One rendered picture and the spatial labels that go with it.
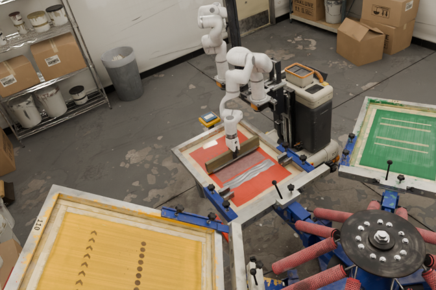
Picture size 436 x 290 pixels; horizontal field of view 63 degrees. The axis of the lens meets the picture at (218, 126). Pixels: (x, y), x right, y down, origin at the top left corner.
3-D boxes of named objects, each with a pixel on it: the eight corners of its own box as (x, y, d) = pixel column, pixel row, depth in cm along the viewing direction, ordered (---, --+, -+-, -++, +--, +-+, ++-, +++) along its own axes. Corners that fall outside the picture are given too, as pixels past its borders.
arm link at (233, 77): (233, 49, 219) (256, 51, 212) (235, 82, 228) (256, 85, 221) (221, 56, 206) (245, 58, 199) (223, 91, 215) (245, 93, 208)
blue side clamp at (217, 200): (204, 194, 217) (202, 187, 213) (211, 191, 219) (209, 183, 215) (231, 227, 195) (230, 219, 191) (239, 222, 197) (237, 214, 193)
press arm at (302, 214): (280, 205, 195) (279, 200, 192) (289, 200, 197) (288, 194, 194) (302, 226, 183) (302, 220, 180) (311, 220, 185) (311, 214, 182)
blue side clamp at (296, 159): (276, 154, 236) (276, 146, 232) (282, 150, 238) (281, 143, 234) (308, 179, 214) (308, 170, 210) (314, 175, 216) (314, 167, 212)
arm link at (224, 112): (241, 87, 219) (241, 119, 228) (221, 86, 223) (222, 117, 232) (237, 92, 212) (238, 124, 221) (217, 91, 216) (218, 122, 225)
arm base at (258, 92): (263, 89, 265) (261, 71, 256) (274, 95, 256) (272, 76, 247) (246, 98, 259) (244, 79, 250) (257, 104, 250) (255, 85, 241)
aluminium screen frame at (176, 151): (172, 153, 252) (170, 148, 250) (239, 118, 272) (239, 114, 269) (233, 225, 195) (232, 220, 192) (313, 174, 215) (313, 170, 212)
